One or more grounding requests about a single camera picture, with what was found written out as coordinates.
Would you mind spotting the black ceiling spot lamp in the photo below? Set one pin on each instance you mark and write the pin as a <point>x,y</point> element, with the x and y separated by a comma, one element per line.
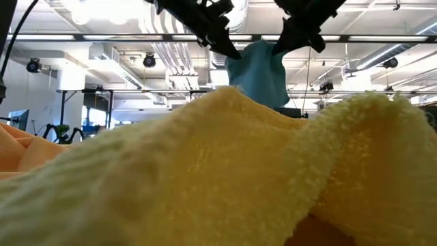
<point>391,63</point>
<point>149,61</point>
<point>33,66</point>
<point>326,86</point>

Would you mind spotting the blue microfiber towel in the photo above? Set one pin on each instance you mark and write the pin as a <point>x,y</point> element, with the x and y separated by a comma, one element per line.
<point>259,75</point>

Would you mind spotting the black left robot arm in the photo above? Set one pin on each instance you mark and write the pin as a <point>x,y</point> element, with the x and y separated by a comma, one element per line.
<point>5,17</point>

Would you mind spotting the black background screen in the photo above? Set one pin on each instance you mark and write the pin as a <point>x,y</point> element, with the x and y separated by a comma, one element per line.
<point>293,112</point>

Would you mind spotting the small background monitor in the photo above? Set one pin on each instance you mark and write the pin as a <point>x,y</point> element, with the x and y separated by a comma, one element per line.
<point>20,119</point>

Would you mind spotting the black background stand frame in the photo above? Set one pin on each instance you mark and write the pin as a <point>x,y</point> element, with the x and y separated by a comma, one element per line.
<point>62,106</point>

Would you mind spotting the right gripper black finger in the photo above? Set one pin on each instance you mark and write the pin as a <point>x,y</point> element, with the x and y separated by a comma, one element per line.
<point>315,41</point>
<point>288,36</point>

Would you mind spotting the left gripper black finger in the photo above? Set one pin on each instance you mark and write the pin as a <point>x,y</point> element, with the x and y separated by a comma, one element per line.
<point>223,46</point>

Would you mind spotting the orange microfiber towel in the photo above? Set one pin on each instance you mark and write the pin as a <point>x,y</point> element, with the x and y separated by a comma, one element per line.
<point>20,150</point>

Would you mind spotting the yellow microfiber towel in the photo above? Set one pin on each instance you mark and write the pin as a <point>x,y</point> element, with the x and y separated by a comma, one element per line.
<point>218,171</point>

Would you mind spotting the background black robot arms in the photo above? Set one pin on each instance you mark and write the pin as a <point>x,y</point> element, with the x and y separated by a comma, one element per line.
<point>61,131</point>

